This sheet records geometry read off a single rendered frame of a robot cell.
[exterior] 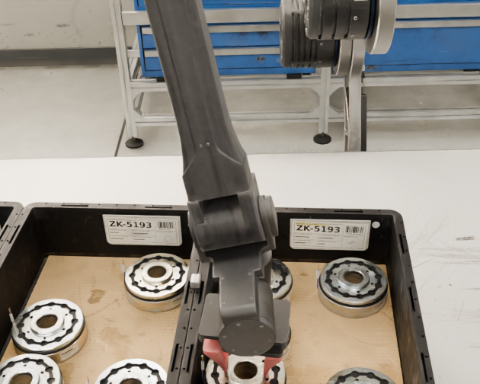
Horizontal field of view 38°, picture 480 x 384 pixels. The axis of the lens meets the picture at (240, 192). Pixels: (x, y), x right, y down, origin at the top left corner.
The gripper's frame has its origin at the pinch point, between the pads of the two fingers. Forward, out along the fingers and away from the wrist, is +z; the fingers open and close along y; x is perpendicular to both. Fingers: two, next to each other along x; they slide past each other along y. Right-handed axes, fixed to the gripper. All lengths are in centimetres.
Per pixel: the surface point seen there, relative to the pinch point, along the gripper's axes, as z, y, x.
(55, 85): 109, -129, 244
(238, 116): 90, -27, 195
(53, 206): 0.0, -34.4, 27.2
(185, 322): -2.1, -8.3, 4.2
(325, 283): 5.2, 9.7, 20.4
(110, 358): 8.3, -19.9, 5.1
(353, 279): 6.6, 14.0, 23.1
